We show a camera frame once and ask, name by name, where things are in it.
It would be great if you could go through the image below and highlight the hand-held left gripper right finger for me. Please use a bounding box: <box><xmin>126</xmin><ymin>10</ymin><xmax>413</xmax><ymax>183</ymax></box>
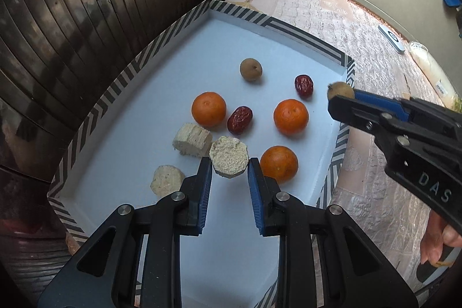
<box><xmin>247</xmin><ymin>157</ymin><xmax>417</xmax><ymax>308</ymax></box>

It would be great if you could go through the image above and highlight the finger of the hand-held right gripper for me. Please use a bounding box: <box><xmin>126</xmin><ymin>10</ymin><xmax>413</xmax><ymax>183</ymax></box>
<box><xmin>354</xmin><ymin>89</ymin><xmax>427</xmax><ymax>122</ymax></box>
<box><xmin>328</xmin><ymin>94</ymin><xmax>395</xmax><ymax>140</ymax></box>

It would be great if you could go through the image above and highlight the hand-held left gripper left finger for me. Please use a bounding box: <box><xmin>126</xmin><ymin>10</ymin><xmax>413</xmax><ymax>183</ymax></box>
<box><xmin>38</xmin><ymin>156</ymin><xmax>213</xmax><ymax>308</ymax></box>

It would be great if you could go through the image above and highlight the brown longan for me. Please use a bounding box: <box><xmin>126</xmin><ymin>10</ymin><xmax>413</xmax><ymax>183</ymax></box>
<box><xmin>327</xmin><ymin>82</ymin><xmax>355</xmax><ymax>101</ymax></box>
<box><xmin>240</xmin><ymin>58</ymin><xmax>263</xmax><ymax>81</ymax></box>

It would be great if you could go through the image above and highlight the orange mandarin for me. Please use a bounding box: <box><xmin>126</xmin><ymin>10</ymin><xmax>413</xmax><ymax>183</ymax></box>
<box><xmin>191</xmin><ymin>92</ymin><xmax>227</xmax><ymax>127</ymax></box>
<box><xmin>260</xmin><ymin>145</ymin><xmax>299</xmax><ymax>184</ymax></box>
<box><xmin>273</xmin><ymin>99</ymin><xmax>310</xmax><ymax>135</ymax></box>

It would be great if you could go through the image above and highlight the pale green cake piece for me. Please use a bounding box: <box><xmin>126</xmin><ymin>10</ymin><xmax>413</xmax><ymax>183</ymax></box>
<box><xmin>172</xmin><ymin>123</ymin><xmax>213</xmax><ymax>158</ymax></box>

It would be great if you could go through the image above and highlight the red jujube date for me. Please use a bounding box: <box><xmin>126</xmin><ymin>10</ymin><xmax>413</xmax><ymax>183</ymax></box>
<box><xmin>295</xmin><ymin>75</ymin><xmax>314</xmax><ymax>97</ymax></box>
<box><xmin>227</xmin><ymin>106</ymin><xmax>253</xmax><ymax>135</ymax></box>

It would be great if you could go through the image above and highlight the striped rim white box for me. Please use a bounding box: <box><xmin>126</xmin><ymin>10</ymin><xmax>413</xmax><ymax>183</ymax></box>
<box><xmin>47</xmin><ymin>0</ymin><xmax>356</xmax><ymax>308</ymax></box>

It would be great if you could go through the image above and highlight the person's right hand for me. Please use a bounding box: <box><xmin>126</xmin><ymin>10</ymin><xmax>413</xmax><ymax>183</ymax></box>
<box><xmin>420</xmin><ymin>212</ymin><xmax>462</xmax><ymax>265</ymax></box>

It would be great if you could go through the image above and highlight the plastic wrapped white radish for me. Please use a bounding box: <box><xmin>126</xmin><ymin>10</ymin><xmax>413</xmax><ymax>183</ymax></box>
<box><xmin>409</xmin><ymin>42</ymin><xmax>457</xmax><ymax>104</ymax></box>

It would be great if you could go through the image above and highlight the pink quilted bedspread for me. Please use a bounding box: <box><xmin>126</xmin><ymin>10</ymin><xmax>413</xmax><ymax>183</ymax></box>
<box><xmin>224</xmin><ymin>0</ymin><xmax>455</xmax><ymax>294</ymax></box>

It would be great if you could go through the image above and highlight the white oval device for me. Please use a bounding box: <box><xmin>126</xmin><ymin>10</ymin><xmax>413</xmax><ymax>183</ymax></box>
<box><xmin>378</xmin><ymin>25</ymin><xmax>405</xmax><ymax>52</ymax></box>

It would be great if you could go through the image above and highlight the wooden slatted panel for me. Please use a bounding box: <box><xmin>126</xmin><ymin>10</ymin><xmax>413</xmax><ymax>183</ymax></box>
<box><xmin>0</xmin><ymin>0</ymin><xmax>232</xmax><ymax>182</ymax></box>

